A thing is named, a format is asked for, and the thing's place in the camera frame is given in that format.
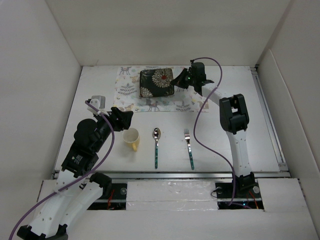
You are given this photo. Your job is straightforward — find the aluminium front rail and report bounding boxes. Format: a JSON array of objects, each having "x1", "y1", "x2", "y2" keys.
[{"x1": 51, "y1": 170, "x2": 292, "y2": 180}]

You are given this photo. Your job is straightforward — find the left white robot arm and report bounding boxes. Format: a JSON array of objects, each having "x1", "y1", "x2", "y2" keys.
[{"x1": 17, "y1": 107, "x2": 134, "y2": 240}]

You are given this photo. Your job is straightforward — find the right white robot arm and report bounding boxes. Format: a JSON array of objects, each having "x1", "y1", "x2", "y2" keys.
[{"x1": 170, "y1": 58, "x2": 256, "y2": 200}]

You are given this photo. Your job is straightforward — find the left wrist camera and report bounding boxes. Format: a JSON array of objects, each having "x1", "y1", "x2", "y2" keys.
[{"x1": 87, "y1": 95, "x2": 106, "y2": 115}]

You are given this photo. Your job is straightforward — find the black floral square plate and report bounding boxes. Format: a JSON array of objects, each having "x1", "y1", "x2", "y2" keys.
[{"x1": 139, "y1": 68, "x2": 175, "y2": 98}]

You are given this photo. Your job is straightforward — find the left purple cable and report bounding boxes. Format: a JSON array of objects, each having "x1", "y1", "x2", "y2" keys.
[{"x1": 8, "y1": 99, "x2": 116, "y2": 240}]

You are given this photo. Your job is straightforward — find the spoon with teal handle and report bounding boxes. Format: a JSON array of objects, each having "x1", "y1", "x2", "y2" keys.
[{"x1": 152, "y1": 127, "x2": 161, "y2": 169}]

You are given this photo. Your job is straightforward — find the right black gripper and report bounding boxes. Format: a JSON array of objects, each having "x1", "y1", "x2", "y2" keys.
[{"x1": 170, "y1": 67, "x2": 197, "y2": 89}]

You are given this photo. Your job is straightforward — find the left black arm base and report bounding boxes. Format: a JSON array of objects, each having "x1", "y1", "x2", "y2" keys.
[{"x1": 88, "y1": 172, "x2": 128, "y2": 211}]

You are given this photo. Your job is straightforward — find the floral animal print cloth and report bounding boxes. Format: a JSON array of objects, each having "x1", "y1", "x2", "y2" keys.
[{"x1": 113, "y1": 66, "x2": 205, "y2": 112}]

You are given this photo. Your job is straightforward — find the purple cable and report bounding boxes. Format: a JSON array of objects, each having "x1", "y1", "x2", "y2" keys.
[
  {"x1": 8, "y1": 99, "x2": 116, "y2": 240},
  {"x1": 192, "y1": 56, "x2": 237, "y2": 207}
]

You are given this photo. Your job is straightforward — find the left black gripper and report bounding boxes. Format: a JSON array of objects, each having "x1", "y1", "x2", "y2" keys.
[{"x1": 93, "y1": 106, "x2": 133, "y2": 152}]

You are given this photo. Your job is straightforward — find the fork with teal handle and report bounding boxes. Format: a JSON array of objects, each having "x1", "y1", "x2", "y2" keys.
[{"x1": 184, "y1": 128, "x2": 195, "y2": 170}]

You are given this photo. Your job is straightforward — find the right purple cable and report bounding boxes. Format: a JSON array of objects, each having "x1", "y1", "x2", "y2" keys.
[{"x1": 192, "y1": 56, "x2": 237, "y2": 207}]

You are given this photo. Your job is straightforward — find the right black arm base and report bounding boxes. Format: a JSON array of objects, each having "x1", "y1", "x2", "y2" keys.
[{"x1": 210, "y1": 178, "x2": 264, "y2": 210}]

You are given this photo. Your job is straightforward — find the yellow mug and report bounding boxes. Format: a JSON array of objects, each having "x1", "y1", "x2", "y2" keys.
[{"x1": 122, "y1": 128, "x2": 140, "y2": 152}]

